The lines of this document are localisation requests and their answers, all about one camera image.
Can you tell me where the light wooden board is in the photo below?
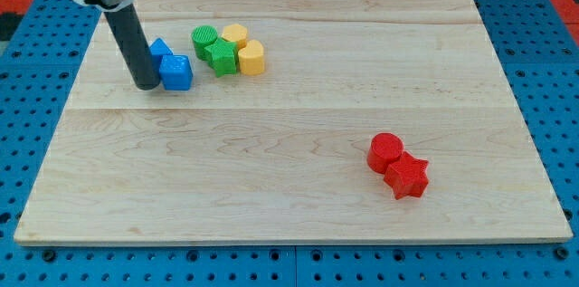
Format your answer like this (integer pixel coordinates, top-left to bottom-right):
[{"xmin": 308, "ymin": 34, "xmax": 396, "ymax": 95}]
[{"xmin": 14, "ymin": 0, "xmax": 573, "ymax": 246}]

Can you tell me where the green cylinder block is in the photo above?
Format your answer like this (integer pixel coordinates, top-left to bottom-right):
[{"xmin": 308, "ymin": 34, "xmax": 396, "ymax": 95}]
[{"xmin": 191, "ymin": 25, "xmax": 218, "ymax": 61}]

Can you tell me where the green star block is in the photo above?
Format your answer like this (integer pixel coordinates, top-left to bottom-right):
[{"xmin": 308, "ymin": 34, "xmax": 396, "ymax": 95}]
[{"xmin": 204, "ymin": 38, "xmax": 237, "ymax": 78}]

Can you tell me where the yellow heart block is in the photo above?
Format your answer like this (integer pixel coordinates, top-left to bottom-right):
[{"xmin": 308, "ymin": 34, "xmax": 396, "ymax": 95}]
[{"xmin": 238, "ymin": 40, "xmax": 265, "ymax": 75}]

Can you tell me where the blue triangle block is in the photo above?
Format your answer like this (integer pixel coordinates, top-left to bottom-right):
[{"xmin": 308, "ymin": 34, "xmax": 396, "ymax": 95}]
[{"xmin": 149, "ymin": 38, "xmax": 173, "ymax": 72}]

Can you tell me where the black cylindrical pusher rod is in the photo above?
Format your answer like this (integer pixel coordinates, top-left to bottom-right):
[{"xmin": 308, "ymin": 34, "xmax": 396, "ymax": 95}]
[{"xmin": 105, "ymin": 4, "xmax": 160, "ymax": 91}]

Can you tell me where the blue cube block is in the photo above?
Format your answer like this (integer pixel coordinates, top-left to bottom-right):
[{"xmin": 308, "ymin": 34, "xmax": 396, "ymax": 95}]
[{"xmin": 159, "ymin": 55, "xmax": 193, "ymax": 91}]

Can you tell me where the red star block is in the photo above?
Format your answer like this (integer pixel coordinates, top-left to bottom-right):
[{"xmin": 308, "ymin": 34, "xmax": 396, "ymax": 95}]
[{"xmin": 384, "ymin": 151, "xmax": 429, "ymax": 199}]

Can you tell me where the yellow hexagon block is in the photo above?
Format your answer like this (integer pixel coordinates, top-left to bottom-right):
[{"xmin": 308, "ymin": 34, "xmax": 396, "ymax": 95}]
[{"xmin": 221, "ymin": 24, "xmax": 249, "ymax": 50}]

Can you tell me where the red cylinder block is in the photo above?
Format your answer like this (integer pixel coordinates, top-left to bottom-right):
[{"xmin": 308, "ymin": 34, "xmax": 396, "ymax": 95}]
[{"xmin": 366, "ymin": 132, "xmax": 403, "ymax": 174}]

